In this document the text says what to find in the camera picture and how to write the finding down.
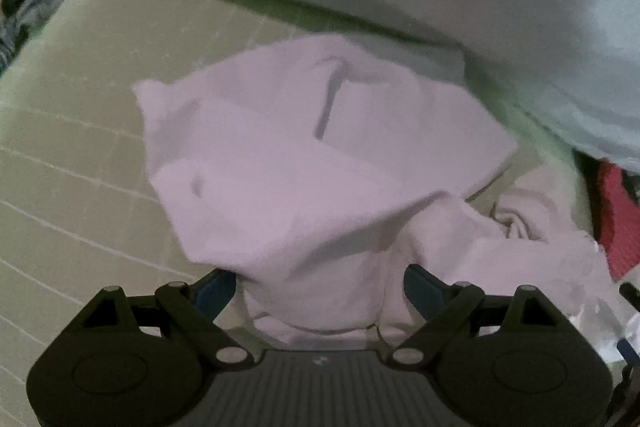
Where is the red knitted cloth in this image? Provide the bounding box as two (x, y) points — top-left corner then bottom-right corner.
(595, 159), (640, 282)

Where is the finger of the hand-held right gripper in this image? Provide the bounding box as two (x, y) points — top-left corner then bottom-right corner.
(618, 282), (640, 308)

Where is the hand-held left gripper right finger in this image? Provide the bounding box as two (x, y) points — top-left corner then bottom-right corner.
(391, 263), (572, 367)

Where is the grey striped cloth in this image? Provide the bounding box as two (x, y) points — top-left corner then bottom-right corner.
(0, 0), (76, 75)

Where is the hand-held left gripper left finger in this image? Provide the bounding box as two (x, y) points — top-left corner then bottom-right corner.
(80, 268), (259, 367)

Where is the green grid bed sheet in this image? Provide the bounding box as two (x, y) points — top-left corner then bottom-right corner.
(0, 0), (601, 425)

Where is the white garment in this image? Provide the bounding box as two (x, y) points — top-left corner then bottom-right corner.
(132, 33), (631, 348)

